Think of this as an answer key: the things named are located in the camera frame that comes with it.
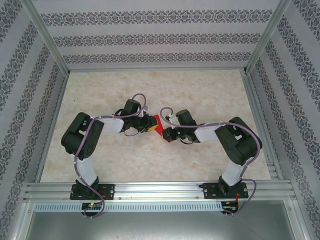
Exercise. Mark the red cloth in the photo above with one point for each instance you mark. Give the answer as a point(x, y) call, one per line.
point(159, 130)

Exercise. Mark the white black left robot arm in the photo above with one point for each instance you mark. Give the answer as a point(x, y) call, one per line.
point(112, 126)

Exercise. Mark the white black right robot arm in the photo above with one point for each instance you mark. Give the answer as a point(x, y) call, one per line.
point(206, 132)

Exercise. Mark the grey metal tray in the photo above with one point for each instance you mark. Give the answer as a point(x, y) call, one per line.
point(160, 225)

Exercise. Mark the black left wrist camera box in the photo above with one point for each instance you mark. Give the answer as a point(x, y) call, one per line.
point(132, 107)

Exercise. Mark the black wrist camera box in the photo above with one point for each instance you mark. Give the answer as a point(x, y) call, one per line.
point(132, 107)
point(186, 117)

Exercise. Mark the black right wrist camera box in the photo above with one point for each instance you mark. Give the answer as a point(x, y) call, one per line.
point(186, 117)

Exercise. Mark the aluminium frame rail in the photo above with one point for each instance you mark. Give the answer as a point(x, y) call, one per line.
point(257, 112)
point(155, 68)
point(58, 105)

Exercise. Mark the aluminium mounting rail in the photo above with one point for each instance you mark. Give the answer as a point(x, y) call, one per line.
point(160, 191)

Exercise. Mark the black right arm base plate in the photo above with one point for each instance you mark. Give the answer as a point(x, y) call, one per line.
point(208, 191)

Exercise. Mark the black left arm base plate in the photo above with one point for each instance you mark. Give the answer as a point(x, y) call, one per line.
point(108, 191)

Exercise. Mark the aluminium frame post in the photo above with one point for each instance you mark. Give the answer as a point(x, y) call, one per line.
point(268, 37)
point(47, 37)

